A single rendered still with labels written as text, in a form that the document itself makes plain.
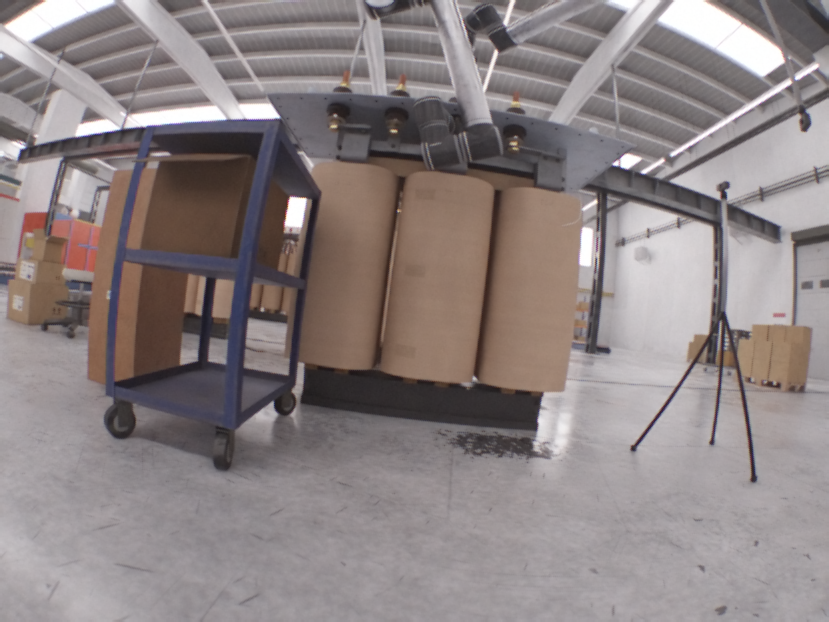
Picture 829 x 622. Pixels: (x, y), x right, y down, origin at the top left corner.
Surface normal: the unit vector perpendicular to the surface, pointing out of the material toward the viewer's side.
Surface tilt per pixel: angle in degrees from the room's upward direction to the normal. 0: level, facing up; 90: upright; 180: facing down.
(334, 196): 90
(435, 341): 90
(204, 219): 90
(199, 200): 90
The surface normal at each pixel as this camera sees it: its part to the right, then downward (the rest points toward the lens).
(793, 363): 0.06, 0.00
